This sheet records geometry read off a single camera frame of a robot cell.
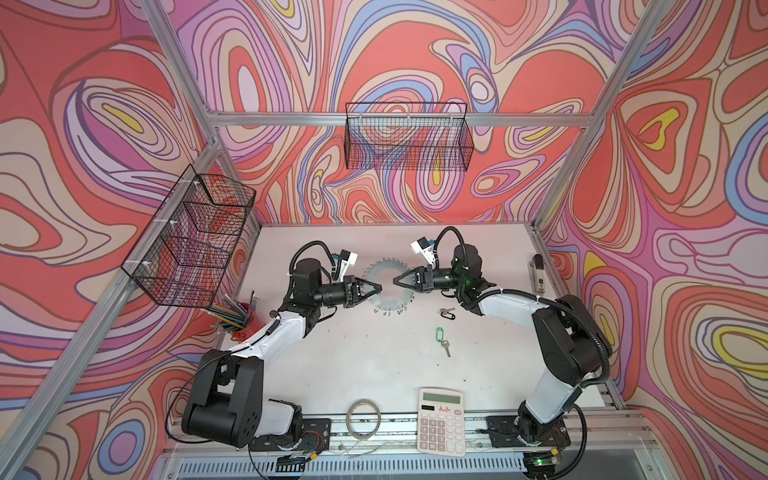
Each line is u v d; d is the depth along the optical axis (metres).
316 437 0.72
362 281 0.74
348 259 0.76
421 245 0.77
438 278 0.73
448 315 0.96
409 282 0.78
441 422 0.74
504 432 0.73
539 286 0.99
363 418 0.77
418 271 0.75
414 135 0.96
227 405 0.42
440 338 0.90
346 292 0.71
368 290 0.75
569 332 0.48
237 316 0.84
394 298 0.76
